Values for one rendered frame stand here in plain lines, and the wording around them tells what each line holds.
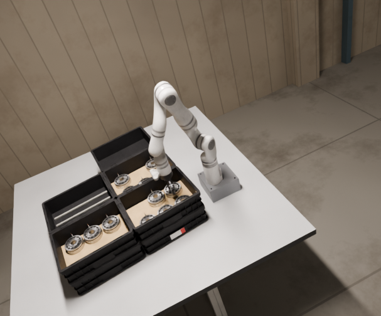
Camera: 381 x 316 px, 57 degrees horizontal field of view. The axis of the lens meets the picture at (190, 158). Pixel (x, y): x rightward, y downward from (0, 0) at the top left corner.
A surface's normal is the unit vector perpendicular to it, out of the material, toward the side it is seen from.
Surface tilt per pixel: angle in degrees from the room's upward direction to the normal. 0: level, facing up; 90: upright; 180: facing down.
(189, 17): 90
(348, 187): 0
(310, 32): 90
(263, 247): 0
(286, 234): 0
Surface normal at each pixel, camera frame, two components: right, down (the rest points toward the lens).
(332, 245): -0.24, -0.76
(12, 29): 0.37, 0.50
